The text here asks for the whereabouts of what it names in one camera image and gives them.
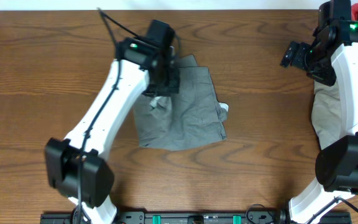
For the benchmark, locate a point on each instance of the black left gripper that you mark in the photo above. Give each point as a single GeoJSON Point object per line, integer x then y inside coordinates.
{"type": "Point", "coordinates": [174, 88]}

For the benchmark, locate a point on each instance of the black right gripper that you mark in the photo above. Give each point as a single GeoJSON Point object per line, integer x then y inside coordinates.
{"type": "Point", "coordinates": [294, 56]}

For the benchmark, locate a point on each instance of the grey shorts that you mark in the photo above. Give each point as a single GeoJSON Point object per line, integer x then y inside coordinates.
{"type": "Point", "coordinates": [192, 118]}

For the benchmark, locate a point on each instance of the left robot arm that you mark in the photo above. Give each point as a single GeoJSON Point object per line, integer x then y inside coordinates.
{"type": "Point", "coordinates": [77, 166]}

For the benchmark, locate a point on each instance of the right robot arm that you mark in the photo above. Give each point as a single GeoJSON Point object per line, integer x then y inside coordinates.
{"type": "Point", "coordinates": [332, 62]}

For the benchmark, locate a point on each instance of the beige shorts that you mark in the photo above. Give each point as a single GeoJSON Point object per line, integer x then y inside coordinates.
{"type": "Point", "coordinates": [326, 114]}

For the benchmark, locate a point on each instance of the red cloth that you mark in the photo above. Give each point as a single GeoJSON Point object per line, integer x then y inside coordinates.
{"type": "Point", "coordinates": [354, 12]}

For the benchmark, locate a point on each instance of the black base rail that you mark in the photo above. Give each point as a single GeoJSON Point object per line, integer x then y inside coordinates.
{"type": "Point", "coordinates": [253, 216]}

